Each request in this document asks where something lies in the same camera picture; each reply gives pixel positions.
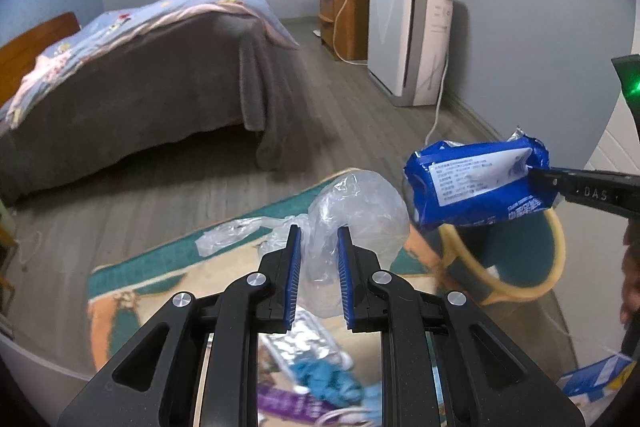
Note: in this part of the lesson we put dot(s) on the blue white paper carton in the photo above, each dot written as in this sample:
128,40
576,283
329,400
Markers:
595,377

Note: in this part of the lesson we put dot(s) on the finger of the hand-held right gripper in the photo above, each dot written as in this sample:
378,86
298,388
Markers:
590,194

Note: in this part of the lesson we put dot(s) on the person's right hand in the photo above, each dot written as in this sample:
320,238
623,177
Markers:
634,292

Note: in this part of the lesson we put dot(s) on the wooden cabinet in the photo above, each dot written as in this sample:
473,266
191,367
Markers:
350,22

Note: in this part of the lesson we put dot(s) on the silver foil wrapper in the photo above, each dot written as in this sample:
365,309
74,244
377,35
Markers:
305,347

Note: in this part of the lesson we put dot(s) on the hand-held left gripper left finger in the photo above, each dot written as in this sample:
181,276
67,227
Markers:
295,277

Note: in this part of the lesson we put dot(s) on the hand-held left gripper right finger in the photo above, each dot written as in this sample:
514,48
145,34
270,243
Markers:
345,277

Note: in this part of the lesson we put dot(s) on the printed teal orange mat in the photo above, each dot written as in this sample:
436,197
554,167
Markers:
175,272

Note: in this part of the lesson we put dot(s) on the purple wrapper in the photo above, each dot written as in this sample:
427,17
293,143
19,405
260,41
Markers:
290,407

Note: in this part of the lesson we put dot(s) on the blue printed blanket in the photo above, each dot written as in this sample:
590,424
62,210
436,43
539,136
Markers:
150,12

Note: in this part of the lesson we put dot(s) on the white air purifier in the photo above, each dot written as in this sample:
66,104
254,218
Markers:
400,42

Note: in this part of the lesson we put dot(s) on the light blue crumpled wrapper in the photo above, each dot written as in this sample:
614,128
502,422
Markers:
325,382

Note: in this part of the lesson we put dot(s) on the bed with grey cover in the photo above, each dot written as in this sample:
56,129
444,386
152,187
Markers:
150,102

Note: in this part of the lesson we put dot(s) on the blue snack packet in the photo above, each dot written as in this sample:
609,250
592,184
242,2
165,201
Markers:
475,213

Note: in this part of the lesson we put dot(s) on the wooden headboard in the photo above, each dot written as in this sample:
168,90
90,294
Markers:
40,37

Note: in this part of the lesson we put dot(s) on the large clear plastic bag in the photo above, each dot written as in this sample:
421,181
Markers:
360,217

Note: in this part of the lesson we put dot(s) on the yellow rimmed teal trash bin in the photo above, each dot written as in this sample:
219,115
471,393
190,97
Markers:
530,254

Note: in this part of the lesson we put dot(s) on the small clear plastic wrap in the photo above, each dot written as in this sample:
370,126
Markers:
225,232

